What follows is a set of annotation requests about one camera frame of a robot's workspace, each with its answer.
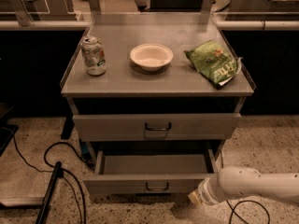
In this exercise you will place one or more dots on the white paper bowl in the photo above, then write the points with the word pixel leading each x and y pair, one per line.
pixel 151 56

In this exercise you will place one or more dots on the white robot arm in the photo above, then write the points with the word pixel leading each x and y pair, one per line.
pixel 232 183

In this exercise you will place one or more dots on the grey top drawer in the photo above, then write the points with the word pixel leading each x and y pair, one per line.
pixel 145 127

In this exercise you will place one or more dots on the black power strip bar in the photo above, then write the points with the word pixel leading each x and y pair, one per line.
pixel 44 209

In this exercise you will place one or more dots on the white horizontal rail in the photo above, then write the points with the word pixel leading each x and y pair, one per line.
pixel 223 25

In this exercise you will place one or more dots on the grey drawer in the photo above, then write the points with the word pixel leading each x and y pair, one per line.
pixel 145 127
pixel 150 174

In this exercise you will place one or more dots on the grey drawer cabinet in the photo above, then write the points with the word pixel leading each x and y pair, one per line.
pixel 126 88

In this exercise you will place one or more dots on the crushed soda can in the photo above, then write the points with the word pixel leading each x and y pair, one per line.
pixel 93 55

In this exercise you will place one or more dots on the green chip bag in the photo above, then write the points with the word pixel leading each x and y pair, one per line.
pixel 214 62

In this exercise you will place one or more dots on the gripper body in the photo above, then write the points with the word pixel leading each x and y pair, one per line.
pixel 204 191

